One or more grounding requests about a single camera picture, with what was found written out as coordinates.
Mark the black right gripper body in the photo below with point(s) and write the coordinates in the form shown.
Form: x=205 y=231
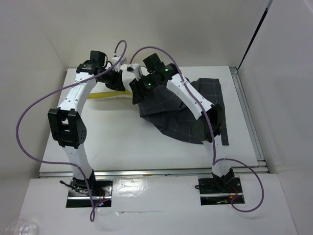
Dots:
x=149 y=82

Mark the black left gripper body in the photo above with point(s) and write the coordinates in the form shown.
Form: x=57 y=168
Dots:
x=106 y=76

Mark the white pillow yellow edge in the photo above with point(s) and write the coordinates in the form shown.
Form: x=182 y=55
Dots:
x=100 y=91

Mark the dark grey checked pillowcase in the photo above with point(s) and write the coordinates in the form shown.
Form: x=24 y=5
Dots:
x=170 y=116

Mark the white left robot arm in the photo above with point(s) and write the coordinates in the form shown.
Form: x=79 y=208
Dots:
x=66 y=124

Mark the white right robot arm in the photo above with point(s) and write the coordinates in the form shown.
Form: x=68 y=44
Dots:
x=209 y=117

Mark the clear plastic object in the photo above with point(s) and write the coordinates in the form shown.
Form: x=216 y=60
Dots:
x=22 y=227

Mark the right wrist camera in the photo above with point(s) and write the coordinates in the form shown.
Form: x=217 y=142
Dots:
x=134 y=68

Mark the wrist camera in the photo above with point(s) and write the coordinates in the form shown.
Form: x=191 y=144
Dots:
x=134 y=68
x=117 y=62

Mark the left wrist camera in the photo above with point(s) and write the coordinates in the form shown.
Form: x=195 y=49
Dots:
x=117 y=62

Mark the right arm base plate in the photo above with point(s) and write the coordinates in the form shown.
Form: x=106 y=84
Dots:
x=211 y=195

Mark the aluminium rail frame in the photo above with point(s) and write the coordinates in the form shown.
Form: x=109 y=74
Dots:
x=119 y=140

